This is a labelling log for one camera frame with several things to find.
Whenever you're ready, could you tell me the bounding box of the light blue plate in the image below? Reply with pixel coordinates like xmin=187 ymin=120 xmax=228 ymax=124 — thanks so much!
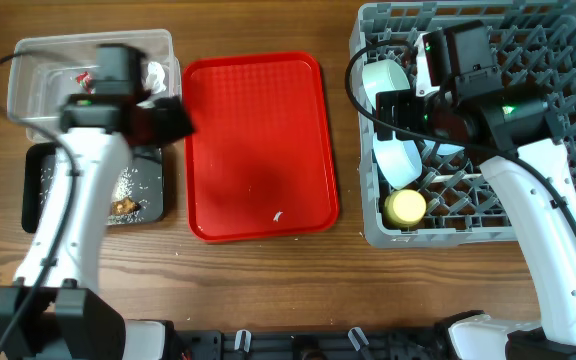
xmin=422 ymin=89 xmax=467 ymax=157

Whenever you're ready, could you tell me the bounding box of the white tissue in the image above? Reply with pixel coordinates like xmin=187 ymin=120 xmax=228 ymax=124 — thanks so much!
xmin=144 ymin=62 xmax=167 ymax=94

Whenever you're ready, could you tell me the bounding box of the white rice pile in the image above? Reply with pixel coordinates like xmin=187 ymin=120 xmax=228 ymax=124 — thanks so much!
xmin=40 ymin=152 xmax=162 ymax=225

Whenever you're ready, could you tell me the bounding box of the small light blue bowl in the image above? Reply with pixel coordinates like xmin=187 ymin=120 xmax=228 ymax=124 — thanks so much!
xmin=372 ymin=136 xmax=422 ymax=190

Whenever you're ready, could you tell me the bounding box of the green bowl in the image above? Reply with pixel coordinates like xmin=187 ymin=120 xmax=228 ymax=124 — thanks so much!
xmin=361 ymin=59 xmax=412 ymax=114

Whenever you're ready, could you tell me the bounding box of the red snack wrapper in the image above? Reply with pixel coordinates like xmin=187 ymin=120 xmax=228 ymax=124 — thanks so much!
xmin=75 ymin=71 xmax=94 ymax=94

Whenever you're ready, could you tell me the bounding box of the brown food scrap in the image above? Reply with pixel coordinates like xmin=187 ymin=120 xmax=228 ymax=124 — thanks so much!
xmin=111 ymin=197 xmax=140 ymax=216

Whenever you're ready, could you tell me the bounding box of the yellow plastic cup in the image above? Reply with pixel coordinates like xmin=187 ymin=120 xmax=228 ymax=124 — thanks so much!
xmin=383 ymin=189 xmax=427 ymax=227

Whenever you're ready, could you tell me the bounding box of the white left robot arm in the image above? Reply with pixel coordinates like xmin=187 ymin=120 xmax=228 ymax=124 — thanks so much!
xmin=0 ymin=43 xmax=194 ymax=359

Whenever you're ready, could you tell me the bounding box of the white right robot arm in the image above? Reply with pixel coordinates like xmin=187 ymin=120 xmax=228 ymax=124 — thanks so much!
xmin=376 ymin=20 xmax=576 ymax=359

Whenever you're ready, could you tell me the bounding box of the grey dishwasher rack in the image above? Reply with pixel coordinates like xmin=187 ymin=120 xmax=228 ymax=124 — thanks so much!
xmin=349 ymin=1 xmax=576 ymax=248

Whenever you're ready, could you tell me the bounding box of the black tray bin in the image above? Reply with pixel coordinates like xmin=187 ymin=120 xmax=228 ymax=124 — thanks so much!
xmin=21 ymin=142 xmax=165 ymax=234

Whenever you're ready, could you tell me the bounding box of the clear plastic bin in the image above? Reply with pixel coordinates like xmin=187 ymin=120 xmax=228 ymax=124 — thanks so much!
xmin=7 ymin=29 xmax=181 ymax=143

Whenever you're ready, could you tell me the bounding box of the red plastic tray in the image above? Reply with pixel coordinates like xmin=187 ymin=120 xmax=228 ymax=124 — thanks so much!
xmin=182 ymin=51 xmax=340 ymax=243

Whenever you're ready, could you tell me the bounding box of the small white paper scrap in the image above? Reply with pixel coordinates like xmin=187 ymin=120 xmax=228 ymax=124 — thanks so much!
xmin=273 ymin=211 xmax=283 ymax=222

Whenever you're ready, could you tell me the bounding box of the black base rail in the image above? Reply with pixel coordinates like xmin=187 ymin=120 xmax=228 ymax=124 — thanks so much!
xmin=167 ymin=328 xmax=452 ymax=360

